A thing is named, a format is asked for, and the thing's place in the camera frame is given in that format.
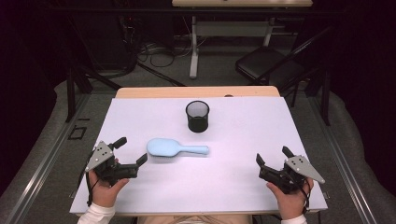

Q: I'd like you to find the wooden table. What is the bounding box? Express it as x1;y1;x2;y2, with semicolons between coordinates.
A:
115;86;281;100

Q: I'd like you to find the person's right hand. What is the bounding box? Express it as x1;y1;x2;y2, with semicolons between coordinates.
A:
265;176;315;220

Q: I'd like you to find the hand-held gripper cable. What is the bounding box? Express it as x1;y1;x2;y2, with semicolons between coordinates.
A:
84;169;95;208
298;177;313;216

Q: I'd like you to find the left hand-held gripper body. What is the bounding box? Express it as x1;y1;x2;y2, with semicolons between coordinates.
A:
84;140;139;188

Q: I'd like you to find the left hand-held gripper cable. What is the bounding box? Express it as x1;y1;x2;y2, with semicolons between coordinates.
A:
84;169;95;208

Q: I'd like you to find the black folding chair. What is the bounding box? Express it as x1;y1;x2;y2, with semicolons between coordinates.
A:
235;26;332;94

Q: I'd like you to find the bundle of floor cables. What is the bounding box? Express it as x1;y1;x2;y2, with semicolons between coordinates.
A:
136;38;195;68

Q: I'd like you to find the black mesh pen cup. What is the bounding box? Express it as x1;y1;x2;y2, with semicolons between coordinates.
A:
185;100;211;133

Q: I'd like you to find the white-legged desk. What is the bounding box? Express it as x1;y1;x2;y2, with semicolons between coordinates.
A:
172;0;314;80

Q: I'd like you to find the metal floor rail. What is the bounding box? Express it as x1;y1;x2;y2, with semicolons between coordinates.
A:
306;92;378;224
5;92;92;224

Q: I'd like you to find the person's left hand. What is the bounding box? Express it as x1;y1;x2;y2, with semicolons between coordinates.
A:
88;158;130;209

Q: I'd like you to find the black metal stand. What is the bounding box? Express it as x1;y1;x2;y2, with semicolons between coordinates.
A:
64;15;123;124
319;66;332;127

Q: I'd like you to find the right hand-held gripper cable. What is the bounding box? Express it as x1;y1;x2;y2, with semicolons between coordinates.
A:
298;177;313;216

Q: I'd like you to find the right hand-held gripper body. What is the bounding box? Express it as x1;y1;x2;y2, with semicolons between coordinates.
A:
258;154;326;195

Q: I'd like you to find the light blue hairbrush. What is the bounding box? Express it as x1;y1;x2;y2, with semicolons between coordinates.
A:
146;137;210;158

